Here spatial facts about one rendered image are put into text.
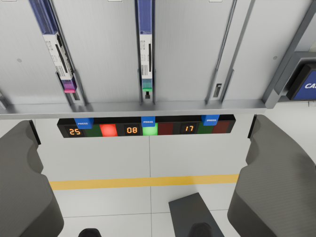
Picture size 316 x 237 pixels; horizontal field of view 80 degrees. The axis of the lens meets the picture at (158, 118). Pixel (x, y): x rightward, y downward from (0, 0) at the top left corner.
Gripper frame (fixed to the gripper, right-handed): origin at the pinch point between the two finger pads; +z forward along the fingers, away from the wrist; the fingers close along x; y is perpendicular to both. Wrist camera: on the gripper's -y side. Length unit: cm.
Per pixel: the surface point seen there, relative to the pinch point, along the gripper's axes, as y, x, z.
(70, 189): 80, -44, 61
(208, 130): 15.5, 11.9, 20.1
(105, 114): 8.5, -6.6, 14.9
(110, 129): 14.5, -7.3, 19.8
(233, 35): -2.7, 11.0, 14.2
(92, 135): 16.1, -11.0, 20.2
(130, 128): 14.5, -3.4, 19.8
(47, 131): 52, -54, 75
